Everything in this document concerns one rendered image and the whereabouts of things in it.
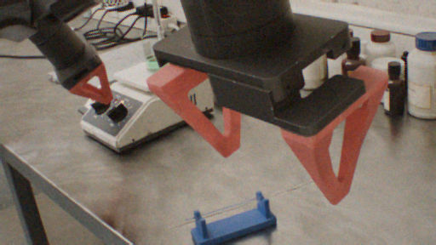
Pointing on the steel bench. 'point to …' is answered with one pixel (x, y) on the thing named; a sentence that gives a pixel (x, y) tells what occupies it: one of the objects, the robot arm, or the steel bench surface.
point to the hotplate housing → (149, 116)
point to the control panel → (110, 119)
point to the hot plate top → (134, 76)
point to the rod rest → (233, 225)
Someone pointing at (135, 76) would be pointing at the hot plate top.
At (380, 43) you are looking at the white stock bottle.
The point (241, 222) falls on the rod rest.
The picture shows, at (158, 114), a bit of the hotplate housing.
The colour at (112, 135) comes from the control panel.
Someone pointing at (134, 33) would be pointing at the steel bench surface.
